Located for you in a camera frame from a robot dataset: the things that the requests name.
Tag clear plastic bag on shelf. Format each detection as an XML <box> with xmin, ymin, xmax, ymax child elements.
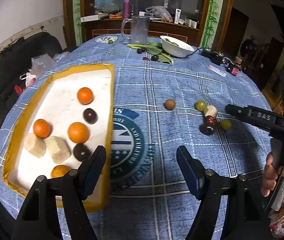
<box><xmin>145</xmin><ymin>5</ymin><xmax>173</xmax><ymax>23</ymax></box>

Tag large orange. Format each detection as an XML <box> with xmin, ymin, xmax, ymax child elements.
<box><xmin>67</xmin><ymin>122</ymin><xmax>89</xmax><ymax>144</ymax></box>

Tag black sofa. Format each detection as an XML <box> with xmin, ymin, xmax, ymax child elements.
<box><xmin>0</xmin><ymin>32</ymin><xmax>62</xmax><ymax>128</ymax></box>

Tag yellow rimmed white foam tray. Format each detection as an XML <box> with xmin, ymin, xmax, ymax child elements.
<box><xmin>2</xmin><ymin>63</ymin><xmax>114</xmax><ymax>213</ymax></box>

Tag brown kiwi fruit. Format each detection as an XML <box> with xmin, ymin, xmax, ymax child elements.
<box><xmin>164</xmin><ymin>99</ymin><xmax>176</xmax><ymax>110</ymax></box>

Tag white paper card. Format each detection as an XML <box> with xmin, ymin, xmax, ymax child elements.
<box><xmin>208</xmin><ymin>65</ymin><xmax>226</xmax><ymax>77</ymax></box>

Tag blue plaid tablecloth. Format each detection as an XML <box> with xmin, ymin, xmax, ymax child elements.
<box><xmin>0</xmin><ymin>39</ymin><xmax>270</xmax><ymax>239</ymax></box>

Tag black power cable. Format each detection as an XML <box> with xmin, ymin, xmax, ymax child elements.
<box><xmin>186</xmin><ymin>47</ymin><xmax>205</xmax><ymax>56</ymax></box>

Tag wooden cabinet shelf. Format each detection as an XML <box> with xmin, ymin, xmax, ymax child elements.
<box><xmin>80</xmin><ymin>16</ymin><xmax>200</xmax><ymax>47</ymax></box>

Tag floral sleeve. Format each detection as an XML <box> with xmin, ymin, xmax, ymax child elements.
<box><xmin>269</xmin><ymin>207</ymin><xmax>284</xmax><ymax>239</ymax></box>

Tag pink thermos bottle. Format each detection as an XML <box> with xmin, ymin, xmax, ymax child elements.
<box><xmin>123</xmin><ymin>0</ymin><xmax>131</xmax><ymax>18</ymax></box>

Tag white bowl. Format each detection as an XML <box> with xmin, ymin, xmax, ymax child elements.
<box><xmin>160</xmin><ymin>35</ymin><xmax>195</xmax><ymax>58</ymax></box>

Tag green leafy vegetable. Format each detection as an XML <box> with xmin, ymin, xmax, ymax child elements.
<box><xmin>127</xmin><ymin>41</ymin><xmax>174</xmax><ymax>64</ymax></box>

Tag clear plastic bag on sofa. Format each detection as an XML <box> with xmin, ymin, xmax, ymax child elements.
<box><xmin>20</xmin><ymin>51</ymin><xmax>70</xmax><ymax>87</ymax></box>

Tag red plastic bag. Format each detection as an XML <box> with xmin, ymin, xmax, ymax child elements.
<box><xmin>14</xmin><ymin>78</ymin><xmax>37</xmax><ymax>97</ymax></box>

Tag white tall box on shelf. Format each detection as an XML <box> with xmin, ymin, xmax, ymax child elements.
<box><xmin>174</xmin><ymin>8</ymin><xmax>181</xmax><ymax>24</ymax></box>

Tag small mandarin orange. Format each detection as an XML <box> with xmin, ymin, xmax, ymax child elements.
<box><xmin>51</xmin><ymin>165</ymin><xmax>71</xmax><ymax>178</ymax></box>

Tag black red battery pack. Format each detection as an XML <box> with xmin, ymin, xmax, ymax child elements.
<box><xmin>227</xmin><ymin>63</ymin><xmax>240</xmax><ymax>76</ymax></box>

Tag medium orange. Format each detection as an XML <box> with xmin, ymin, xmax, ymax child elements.
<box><xmin>33</xmin><ymin>119</ymin><xmax>51</xmax><ymax>138</ymax></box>

